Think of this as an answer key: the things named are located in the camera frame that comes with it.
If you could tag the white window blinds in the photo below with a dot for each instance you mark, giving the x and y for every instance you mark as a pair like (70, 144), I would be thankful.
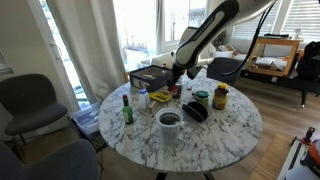
(300, 20)

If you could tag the black grid crate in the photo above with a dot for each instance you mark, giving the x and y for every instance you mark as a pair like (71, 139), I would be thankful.
(99, 142)

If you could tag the grey upholstered chair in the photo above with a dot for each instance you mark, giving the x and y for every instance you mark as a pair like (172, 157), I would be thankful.
(30, 100)

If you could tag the jar with green lid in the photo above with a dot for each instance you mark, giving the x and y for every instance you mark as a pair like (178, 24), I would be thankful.
(201, 95)

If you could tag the blue upholstered chair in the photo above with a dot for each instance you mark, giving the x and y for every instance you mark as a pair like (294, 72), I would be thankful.
(50, 163)

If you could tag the jar with yellow lid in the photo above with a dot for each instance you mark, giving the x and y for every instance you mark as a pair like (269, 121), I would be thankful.
(220, 100)

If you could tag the wooden shelf cart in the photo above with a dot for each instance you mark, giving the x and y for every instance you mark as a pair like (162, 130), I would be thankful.
(276, 41)

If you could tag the red ketchup packet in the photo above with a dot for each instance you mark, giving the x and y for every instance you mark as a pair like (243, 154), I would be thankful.
(189, 88)

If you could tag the black table base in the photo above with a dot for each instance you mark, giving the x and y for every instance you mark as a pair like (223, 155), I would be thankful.
(161, 176)

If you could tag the orange power tool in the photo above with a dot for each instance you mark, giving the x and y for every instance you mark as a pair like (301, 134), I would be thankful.
(313, 155)

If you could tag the yellow thank you card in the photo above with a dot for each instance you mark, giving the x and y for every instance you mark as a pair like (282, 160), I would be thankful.
(160, 96)

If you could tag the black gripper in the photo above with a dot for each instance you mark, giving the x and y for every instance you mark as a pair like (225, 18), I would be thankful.
(177, 74)

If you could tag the red and black clamp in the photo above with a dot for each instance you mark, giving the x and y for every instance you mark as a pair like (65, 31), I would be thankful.
(308, 135)

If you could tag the black glasses case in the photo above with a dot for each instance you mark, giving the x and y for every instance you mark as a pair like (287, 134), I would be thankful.
(196, 111)

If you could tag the white curtain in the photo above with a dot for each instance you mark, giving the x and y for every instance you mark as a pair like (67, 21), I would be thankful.
(90, 50)

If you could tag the white sofa cushion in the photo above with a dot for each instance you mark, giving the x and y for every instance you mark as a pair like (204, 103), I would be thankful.
(160, 60)

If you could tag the black low bench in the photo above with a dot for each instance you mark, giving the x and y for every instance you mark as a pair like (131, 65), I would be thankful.
(293, 85)

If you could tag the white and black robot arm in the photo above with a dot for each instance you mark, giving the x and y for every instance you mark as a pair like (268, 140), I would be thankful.
(200, 36)

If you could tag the navy blue open box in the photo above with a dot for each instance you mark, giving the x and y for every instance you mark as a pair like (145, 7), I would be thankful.
(150, 83)

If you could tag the dark blue armchair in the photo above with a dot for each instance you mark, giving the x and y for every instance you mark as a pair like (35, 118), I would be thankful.
(221, 68)

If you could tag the small bottle with red cap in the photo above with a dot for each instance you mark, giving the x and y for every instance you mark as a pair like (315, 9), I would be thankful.
(176, 93)

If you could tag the white mug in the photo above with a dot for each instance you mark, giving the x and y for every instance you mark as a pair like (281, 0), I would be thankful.
(169, 135)

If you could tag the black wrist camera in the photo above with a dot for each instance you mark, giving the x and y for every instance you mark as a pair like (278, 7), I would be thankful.
(193, 72)

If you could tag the green bottle with red cap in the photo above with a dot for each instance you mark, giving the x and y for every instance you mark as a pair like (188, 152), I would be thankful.
(128, 115)

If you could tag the black backpack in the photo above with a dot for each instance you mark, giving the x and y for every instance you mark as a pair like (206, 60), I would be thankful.
(310, 63)

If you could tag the white bottle with blue cap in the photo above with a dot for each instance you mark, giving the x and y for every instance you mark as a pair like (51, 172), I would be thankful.
(143, 101)

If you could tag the clear plastic storage bin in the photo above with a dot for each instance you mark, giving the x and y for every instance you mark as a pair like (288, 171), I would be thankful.
(85, 121)

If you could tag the aluminium rail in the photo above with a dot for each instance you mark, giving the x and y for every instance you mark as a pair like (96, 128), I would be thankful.
(291, 163)

